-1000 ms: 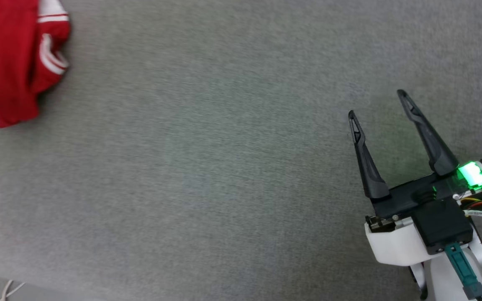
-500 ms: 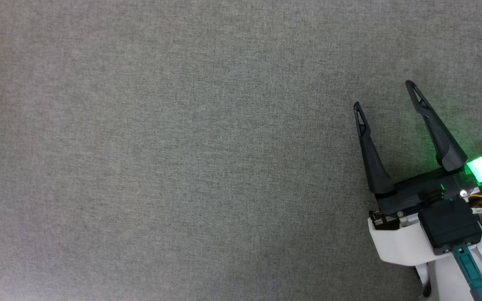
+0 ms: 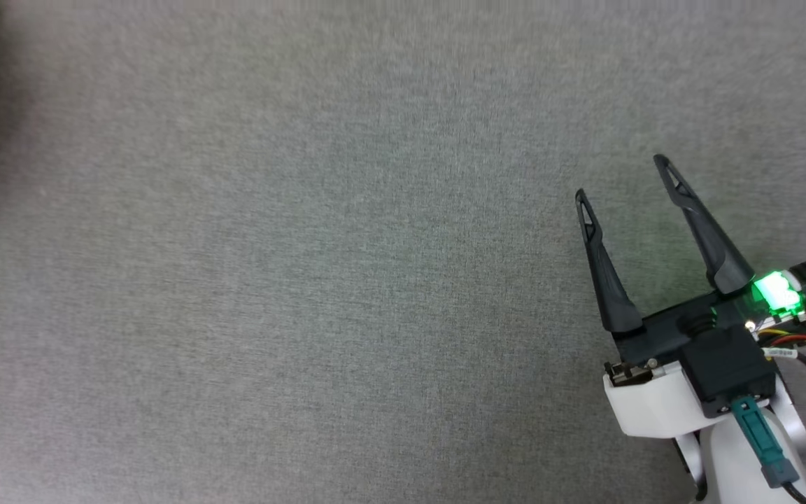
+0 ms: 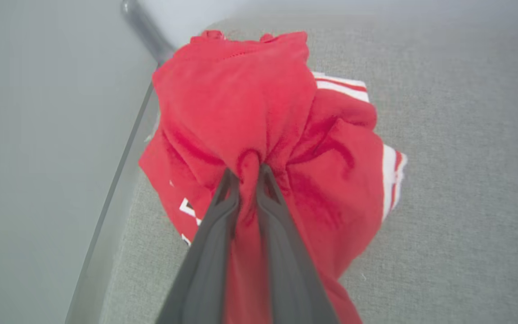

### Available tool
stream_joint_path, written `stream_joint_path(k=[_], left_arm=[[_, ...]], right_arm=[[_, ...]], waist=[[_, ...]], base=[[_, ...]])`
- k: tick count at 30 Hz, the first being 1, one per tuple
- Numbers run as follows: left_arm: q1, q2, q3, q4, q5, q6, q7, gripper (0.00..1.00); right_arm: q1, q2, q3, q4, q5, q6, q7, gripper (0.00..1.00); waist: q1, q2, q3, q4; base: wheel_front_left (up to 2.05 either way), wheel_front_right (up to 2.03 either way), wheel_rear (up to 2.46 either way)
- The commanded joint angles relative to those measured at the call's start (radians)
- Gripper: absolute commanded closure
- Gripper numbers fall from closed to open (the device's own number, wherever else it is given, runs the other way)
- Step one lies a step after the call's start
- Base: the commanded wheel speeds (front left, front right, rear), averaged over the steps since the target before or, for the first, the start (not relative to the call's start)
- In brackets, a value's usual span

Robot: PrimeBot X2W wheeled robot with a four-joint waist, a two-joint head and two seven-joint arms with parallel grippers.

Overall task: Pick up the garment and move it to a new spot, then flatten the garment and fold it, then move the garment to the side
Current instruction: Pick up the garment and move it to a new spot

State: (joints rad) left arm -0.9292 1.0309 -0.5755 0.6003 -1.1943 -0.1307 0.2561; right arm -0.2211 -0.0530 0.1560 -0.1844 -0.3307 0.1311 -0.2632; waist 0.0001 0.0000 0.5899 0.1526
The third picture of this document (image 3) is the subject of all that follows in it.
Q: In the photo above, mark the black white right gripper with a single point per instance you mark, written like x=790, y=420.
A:
x=651, y=409

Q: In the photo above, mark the grey fabric sofa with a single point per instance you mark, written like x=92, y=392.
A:
x=305, y=266

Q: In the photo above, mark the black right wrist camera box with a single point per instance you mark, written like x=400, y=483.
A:
x=725, y=364

